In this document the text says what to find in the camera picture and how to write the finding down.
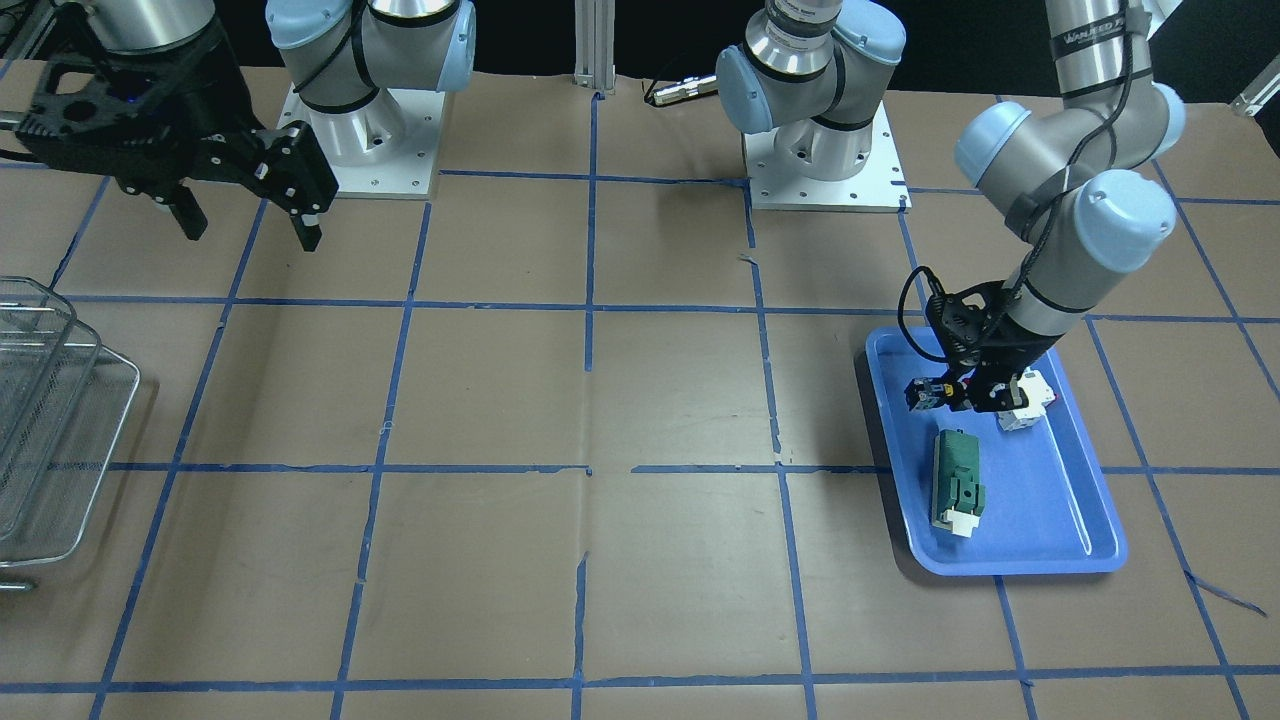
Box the wire mesh shelf rack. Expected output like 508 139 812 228
1 275 140 570

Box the blue plastic tray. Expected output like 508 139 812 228
865 325 1128 577

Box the red emergency push button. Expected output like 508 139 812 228
904 377 937 413

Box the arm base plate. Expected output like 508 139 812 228
742 105 911 213
278 88 452 200

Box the aluminium frame post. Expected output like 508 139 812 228
573 0 616 94

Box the green terminal block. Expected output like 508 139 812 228
931 429 987 538

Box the white circuit breaker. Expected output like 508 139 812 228
997 369 1059 432

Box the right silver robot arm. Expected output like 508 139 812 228
3 1 477 251

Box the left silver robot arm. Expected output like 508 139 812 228
716 1 1187 413

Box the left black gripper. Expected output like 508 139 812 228
925 282 1060 413

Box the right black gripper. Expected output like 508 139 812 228
14 29 338 252

